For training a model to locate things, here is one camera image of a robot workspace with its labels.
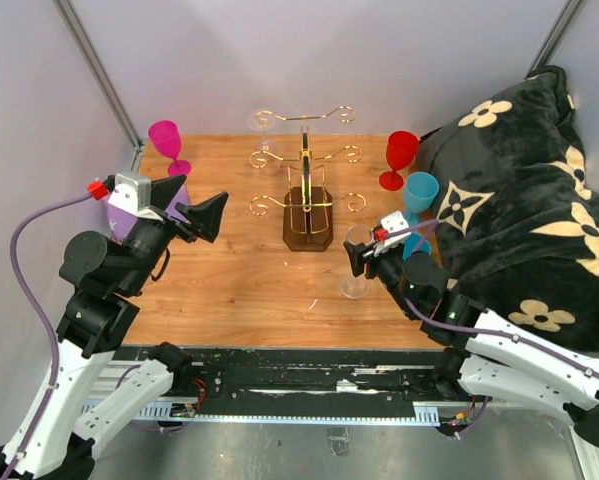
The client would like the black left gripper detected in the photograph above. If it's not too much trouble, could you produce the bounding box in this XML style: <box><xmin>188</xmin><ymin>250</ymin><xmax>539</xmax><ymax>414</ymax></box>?
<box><xmin>120</xmin><ymin>173</ymin><xmax>229</xmax><ymax>293</ymax></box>

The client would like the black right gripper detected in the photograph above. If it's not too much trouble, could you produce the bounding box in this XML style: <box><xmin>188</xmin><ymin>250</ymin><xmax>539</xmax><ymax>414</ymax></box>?
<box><xmin>345</xmin><ymin>239</ymin><xmax>417</xmax><ymax>318</ymax></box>

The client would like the blue wine glass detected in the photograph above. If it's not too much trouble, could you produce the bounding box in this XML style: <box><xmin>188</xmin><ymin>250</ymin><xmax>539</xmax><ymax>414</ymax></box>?
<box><xmin>403</xmin><ymin>172</ymin><xmax>439</xmax><ymax>225</ymax></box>
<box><xmin>402</xmin><ymin>232</ymin><xmax>432</xmax><ymax>259</ymax></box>

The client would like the clear wine glass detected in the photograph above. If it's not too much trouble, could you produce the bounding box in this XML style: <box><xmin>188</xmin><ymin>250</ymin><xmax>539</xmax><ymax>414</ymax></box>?
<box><xmin>246</xmin><ymin>109</ymin><xmax>281</xmax><ymax>176</ymax></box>
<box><xmin>341</xmin><ymin>225</ymin><xmax>373</xmax><ymax>300</ymax></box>

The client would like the purple cloth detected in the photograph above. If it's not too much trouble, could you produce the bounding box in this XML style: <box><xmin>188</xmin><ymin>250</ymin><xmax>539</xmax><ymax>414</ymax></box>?
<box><xmin>104</xmin><ymin>185</ymin><xmax>190</xmax><ymax>243</ymax></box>

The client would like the pink wine glass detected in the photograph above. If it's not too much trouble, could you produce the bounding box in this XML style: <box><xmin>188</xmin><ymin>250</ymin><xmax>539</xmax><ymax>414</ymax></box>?
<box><xmin>148</xmin><ymin>120</ymin><xmax>192</xmax><ymax>176</ymax></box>

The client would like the red wine glass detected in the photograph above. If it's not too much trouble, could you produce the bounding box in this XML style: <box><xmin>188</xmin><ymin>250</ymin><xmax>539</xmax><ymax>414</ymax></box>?
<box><xmin>379</xmin><ymin>130</ymin><xmax>420</xmax><ymax>191</ymax></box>

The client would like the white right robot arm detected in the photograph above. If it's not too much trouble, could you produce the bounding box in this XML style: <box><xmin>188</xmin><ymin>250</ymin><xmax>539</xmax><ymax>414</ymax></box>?
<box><xmin>344</xmin><ymin>242</ymin><xmax>599</xmax><ymax>448</ymax></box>

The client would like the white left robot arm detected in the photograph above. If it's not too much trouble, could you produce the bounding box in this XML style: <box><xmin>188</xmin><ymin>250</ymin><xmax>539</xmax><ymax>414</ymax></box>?
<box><xmin>0</xmin><ymin>173</ymin><xmax>229</xmax><ymax>479</ymax></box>

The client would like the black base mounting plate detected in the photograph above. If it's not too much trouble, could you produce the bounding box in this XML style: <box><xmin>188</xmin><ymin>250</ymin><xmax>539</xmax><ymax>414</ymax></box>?
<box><xmin>116</xmin><ymin>344</ymin><xmax>494</xmax><ymax>420</ymax></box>

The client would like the black floral blanket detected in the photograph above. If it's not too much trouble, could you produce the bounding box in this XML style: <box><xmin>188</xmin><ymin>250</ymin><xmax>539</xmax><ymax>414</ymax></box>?
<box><xmin>416</xmin><ymin>66</ymin><xmax>599</xmax><ymax>354</ymax></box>

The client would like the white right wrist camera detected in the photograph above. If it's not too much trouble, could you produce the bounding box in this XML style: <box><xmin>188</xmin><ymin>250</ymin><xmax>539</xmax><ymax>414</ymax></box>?
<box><xmin>372</xmin><ymin>210</ymin><xmax>412</xmax><ymax>257</ymax></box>

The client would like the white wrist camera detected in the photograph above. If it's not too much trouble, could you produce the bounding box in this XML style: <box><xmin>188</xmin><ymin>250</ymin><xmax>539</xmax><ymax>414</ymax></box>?
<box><xmin>87</xmin><ymin>172</ymin><xmax>161</xmax><ymax>220</ymax></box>
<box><xmin>372</xmin><ymin>210</ymin><xmax>412</xmax><ymax>257</ymax></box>

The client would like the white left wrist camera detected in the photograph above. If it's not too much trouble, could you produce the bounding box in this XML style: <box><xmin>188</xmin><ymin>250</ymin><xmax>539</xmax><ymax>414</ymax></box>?
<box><xmin>87</xmin><ymin>172</ymin><xmax>161</xmax><ymax>220</ymax></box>

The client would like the gold wire wine glass rack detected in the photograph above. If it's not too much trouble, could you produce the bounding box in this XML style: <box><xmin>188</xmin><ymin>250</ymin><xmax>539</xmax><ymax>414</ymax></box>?
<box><xmin>249</xmin><ymin>105</ymin><xmax>367</xmax><ymax>253</ymax></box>

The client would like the left aluminium frame post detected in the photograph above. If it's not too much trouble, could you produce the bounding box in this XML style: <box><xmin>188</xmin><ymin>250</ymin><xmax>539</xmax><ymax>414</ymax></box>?
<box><xmin>52</xmin><ymin>0</ymin><xmax>144</xmax><ymax>151</ymax></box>

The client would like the aluminium frame post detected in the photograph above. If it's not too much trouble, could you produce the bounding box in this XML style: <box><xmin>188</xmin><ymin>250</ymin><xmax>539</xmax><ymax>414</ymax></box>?
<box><xmin>525</xmin><ymin>0</ymin><xmax>588</xmax><ymax>78</ymax></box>
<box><xmin>52</xmin><ymin>0</ymin><xmax>144</xmax><ymax>151</ymax></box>

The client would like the right aluminium frame post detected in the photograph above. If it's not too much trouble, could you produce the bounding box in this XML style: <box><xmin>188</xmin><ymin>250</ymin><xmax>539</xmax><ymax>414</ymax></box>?
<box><xmin>525</xmin><ymin>0</ymin><xmax>588</xmax><ymax>78</ymax></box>

